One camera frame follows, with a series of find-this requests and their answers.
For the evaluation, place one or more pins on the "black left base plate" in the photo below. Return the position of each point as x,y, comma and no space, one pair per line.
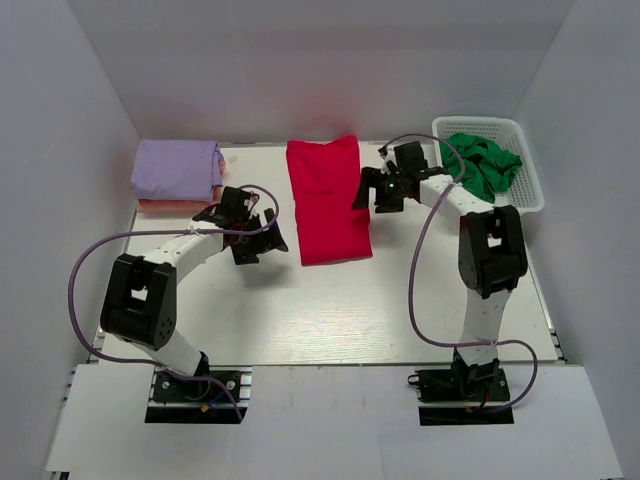
172,401

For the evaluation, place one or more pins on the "crumpled green t-shirt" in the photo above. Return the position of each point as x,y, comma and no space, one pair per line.
489,169

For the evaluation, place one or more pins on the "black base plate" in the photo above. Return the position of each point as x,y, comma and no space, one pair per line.
172,401
442,402

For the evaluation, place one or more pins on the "folded peach t-shirt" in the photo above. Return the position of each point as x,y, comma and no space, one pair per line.
171,206

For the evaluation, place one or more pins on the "folded lavender t-shirt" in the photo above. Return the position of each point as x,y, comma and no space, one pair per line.
182,170

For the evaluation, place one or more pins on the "white plastic basket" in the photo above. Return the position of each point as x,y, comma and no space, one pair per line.
525,192

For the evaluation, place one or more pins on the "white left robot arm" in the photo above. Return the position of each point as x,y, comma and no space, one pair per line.
141,302

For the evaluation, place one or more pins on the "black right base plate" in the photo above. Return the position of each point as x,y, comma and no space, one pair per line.
442,402

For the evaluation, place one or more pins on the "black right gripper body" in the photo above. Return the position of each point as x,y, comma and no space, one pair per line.
389,192

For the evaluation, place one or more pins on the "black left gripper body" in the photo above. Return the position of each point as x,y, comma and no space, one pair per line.
250,245

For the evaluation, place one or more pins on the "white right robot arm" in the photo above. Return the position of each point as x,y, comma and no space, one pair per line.
491,251

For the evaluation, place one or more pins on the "red t-shirt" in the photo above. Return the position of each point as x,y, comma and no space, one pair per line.
324,181

